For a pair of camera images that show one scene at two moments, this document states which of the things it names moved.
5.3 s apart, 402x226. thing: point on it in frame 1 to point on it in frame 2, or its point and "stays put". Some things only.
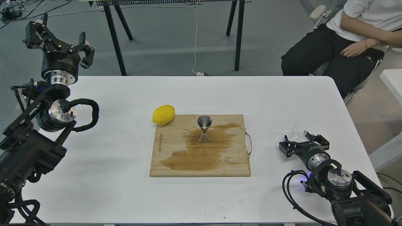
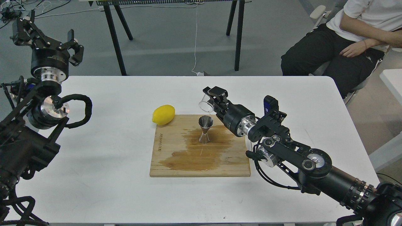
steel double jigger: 204,122 stays put
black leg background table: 107,3 stays put
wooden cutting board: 177,152 stays put
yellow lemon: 163,114 stays put
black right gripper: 313,154 to 237,119
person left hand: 355,49 stays put
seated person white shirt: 349,48 stays put
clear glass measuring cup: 297,133 to 205,105
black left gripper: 60,66 to 50,64
